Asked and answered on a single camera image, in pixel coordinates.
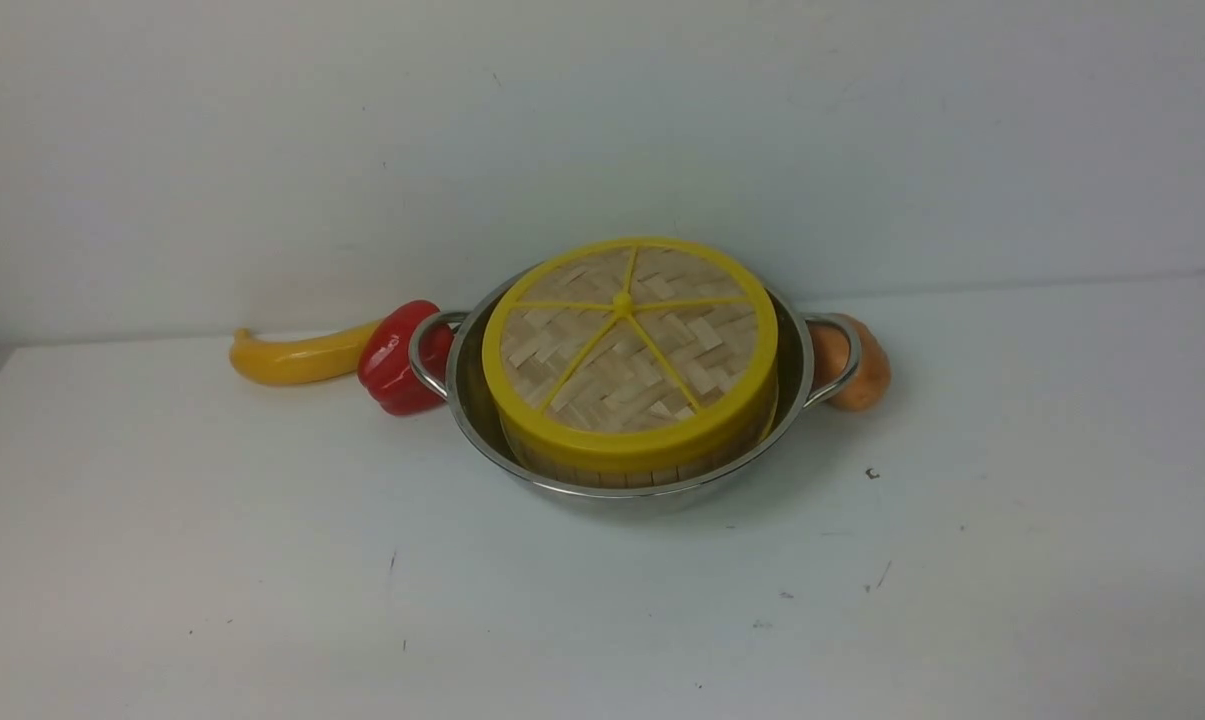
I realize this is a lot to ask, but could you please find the yellow bamboo steamer lid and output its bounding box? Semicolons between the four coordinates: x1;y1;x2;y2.
480;237;778;448

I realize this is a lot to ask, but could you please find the yellow bamboo steamer basket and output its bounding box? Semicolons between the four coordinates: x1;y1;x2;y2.
502;405;777;489

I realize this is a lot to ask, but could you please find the stainless steel pot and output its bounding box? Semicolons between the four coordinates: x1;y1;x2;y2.
406;270;872;521

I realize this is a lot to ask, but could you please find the red bell pepper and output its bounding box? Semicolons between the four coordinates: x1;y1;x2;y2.
355;300;443;417

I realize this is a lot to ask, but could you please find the yellow banana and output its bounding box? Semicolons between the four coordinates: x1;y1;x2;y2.
228;321;381;386

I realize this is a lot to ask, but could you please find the orange brown potato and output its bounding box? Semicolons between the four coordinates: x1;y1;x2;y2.
807;314;893;413

